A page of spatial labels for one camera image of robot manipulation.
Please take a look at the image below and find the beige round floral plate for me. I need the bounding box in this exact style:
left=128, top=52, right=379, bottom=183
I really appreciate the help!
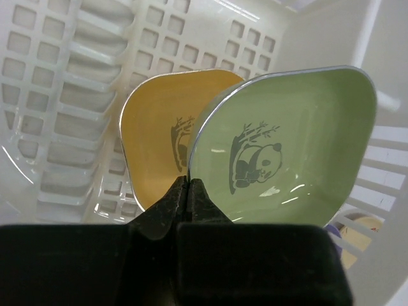
left=336, top=212, right=383, bottom=269

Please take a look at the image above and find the purple square panda plate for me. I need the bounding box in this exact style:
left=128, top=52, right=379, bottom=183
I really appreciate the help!
left=324, top=224, right=343, bottom=258

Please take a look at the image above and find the green square panda plate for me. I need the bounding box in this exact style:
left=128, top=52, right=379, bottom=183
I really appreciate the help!
left=187, top=66, right=377, bottom=226

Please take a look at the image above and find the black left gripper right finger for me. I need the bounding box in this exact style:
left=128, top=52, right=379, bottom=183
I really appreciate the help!
left=175, top=179, right=353, bottom=305

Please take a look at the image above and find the white plastic dish bin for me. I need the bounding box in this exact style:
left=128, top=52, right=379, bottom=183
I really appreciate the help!
left=1, top=1, right=407, bottom=305

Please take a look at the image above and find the yellow square panda plate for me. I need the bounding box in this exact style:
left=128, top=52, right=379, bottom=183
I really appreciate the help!
left=119, top=69, right=243, bottom=211

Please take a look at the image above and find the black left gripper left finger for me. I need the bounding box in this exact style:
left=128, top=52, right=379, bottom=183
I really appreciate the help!
left=1, top=177, right=187, bottom=305

